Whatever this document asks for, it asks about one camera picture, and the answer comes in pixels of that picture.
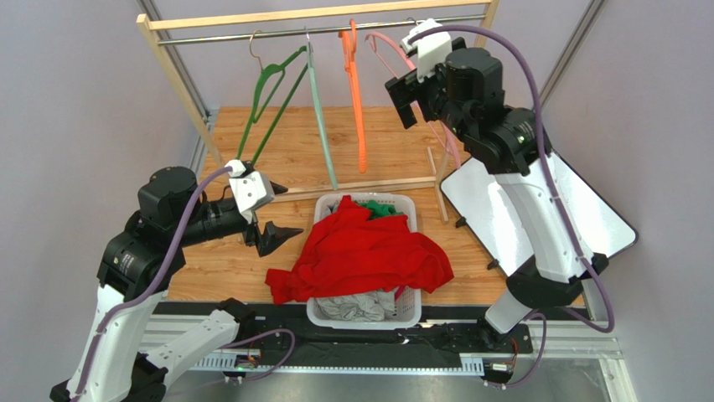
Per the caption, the pink hanger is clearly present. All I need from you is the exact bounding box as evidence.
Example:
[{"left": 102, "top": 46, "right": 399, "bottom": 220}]
[{"left": 365, "top": 18, "right": 463, "bottom": 170}]

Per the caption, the red t shirt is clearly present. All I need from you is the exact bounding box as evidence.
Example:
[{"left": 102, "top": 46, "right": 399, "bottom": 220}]
[{"left": 265, "top": 195, "right": 454, "bottom": 305}]

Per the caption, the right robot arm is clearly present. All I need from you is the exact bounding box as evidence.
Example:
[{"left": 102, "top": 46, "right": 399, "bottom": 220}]
[{"left": 385, "top": 33, "right": 609, "bottom": 337}]

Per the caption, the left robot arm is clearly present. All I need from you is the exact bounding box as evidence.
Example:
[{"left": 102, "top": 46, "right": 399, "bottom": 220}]
[{"left": 49, "top": 160, "right": 297, "bottom": 401}]

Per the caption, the orange hanger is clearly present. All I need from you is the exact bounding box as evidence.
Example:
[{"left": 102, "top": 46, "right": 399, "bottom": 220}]
[{"left": 338, "top": 19, "right": 368, "bottom": 173}]

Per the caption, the mint green hanger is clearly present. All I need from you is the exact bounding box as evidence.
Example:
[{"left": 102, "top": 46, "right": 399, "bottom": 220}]
[{"left": 304, "top": 27, "right": 339, "bottom": 190}]

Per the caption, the green garment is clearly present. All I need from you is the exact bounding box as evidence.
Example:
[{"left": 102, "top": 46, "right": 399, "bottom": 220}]
[{"left": 358, "top": 199, "right": 403, "bottom": 219}]

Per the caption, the white whiteboard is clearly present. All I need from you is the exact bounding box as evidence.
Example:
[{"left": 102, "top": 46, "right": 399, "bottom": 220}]
[{"left": 441, "top": 152, "right": 638, "bottom": 276}]

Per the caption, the grey garment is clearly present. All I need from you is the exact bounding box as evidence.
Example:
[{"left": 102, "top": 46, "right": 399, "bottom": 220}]
[{"left": 315, "top": 201, "right": 398, "bottom": 322}]

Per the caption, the white plastic laundry basket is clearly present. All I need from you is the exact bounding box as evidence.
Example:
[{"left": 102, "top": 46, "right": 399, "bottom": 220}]
[{"left": 306, "top": 193, "right": 422, "bottom": 331}]

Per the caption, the wooden clothes rack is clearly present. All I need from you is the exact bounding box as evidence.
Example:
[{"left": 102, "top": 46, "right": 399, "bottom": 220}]
[{"left": 137, "top": 1, "right": 465, "bottom": 223}]

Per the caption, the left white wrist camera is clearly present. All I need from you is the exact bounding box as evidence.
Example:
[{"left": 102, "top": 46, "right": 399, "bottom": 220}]
[{"left": 225, "top": 159, "right": 276, "bottom": 219}]

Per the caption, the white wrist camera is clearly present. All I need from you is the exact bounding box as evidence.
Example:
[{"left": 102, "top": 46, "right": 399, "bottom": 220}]
[
  {"left": 400, "top": 18, "right": 452, "bottom": 83},
  {"left": 225, "top": 159, "right": 276, "bottom": 219}
]

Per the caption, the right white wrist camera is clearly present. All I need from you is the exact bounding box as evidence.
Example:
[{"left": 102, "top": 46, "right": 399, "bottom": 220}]
[{"left": 400, "top": 18, "right": 452, "bottom": 83}]

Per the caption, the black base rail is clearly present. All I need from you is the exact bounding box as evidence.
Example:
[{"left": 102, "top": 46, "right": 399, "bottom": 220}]
[{"left": 184, "top": 302, "right": 570, "bottom": 376}]

